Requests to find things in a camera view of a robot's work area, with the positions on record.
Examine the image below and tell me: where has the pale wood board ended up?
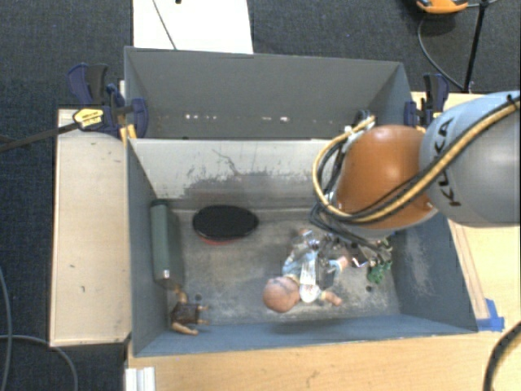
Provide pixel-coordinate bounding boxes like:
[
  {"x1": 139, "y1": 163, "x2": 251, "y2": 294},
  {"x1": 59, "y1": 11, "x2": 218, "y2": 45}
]
[{"x1": 49, "y1": 108, "x2": 133, "y2": 348}]

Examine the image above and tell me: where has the grey metal bin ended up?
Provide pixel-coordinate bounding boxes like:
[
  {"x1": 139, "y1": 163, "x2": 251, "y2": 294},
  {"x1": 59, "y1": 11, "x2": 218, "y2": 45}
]
[{"x1": 123, "y1": 46, "x2": 479, "y2": 358}]

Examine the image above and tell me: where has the baby doll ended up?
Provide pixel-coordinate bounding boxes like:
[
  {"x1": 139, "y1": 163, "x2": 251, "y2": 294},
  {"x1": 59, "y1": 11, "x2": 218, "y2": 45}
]
[{"x1": 261, "y1": 227, "x2": 352, "y2": 314}]

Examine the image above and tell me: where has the black oval disc red base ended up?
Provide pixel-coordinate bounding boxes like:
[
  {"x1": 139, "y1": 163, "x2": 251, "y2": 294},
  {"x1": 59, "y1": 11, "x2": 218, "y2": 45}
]
[{"x1": 191, "y1": 204, "x2": 261, "y2": 246}]

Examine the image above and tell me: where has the dark green flat block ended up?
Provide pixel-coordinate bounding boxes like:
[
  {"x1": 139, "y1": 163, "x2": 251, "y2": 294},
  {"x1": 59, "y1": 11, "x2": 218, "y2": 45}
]
[{"x1": 149, "y1": 199, "x2": 185, "y2": 289}]

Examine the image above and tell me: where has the small brown toy figure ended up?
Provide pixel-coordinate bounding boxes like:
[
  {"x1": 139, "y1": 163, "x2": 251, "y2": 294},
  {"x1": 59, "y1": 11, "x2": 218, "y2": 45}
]
[{"x1": 168, "y1": 288, "x2": 211, "y2": 336}]

